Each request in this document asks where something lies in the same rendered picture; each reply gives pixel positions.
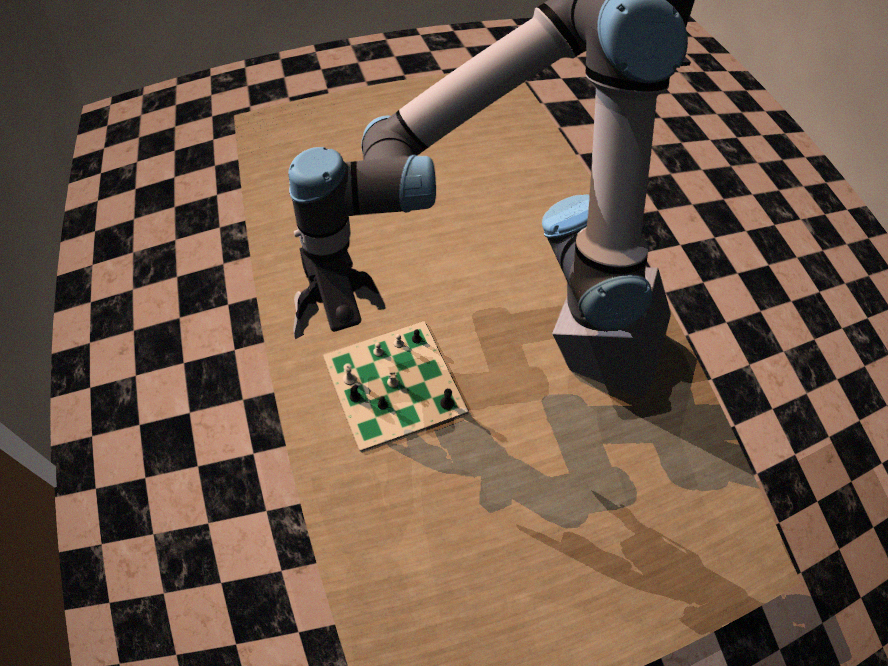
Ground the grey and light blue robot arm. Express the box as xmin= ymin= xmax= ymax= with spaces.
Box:
xmin=288 ymin=0 xmax=688 ymax=330

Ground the green and cream chessboard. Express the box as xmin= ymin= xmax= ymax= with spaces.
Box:
xmin=323 ymin=321 xmax=468 ymax=451

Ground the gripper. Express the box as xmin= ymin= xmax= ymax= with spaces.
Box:
xmin=293 ymin=239 xmax=386 ymax=339

